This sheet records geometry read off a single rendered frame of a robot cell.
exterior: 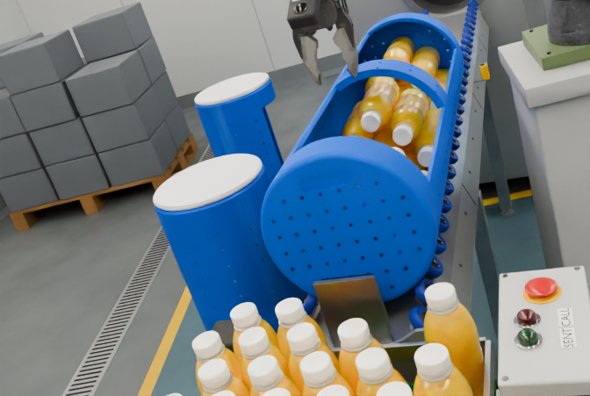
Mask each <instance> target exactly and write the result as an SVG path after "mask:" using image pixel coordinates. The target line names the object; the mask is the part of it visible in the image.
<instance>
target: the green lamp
mask: <svg viewBox="0 0 590 396"><path fill-rule="evenodd" d="M517 341H518V343H520V344H521V345H533V344H535V343H536V342H537V341H538V334H537V332H536V331H535V330H534V329H531V328H524V329H522V330H520V331H519V332H518V334H517Z"/></svg>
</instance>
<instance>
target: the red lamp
mask: <svg viewBox="0 0 590 396"><path fill-rule="evenodd" d="M516 319H517V321H518V322H519V323H520V324H522V325H529V324H532V323H534V322H536V320H537V316H536V312H535V311H534V310H531V309H529V308H524V309H522V310H520V311H519V312H518V313H517V315H516Z"/></svg>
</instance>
